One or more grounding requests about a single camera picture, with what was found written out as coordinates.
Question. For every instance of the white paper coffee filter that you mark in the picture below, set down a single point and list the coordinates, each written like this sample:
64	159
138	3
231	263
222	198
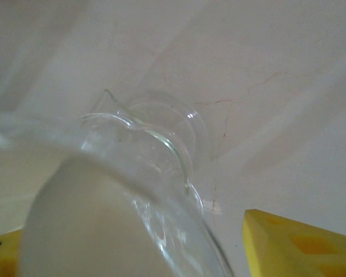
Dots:
89	216

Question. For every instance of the clear plastic cup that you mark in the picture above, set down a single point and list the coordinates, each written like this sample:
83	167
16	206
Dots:
150	173

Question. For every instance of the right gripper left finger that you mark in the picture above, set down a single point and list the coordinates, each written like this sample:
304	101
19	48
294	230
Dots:
3	256

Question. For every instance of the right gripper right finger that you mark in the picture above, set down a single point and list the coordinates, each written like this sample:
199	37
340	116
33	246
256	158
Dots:
300	254

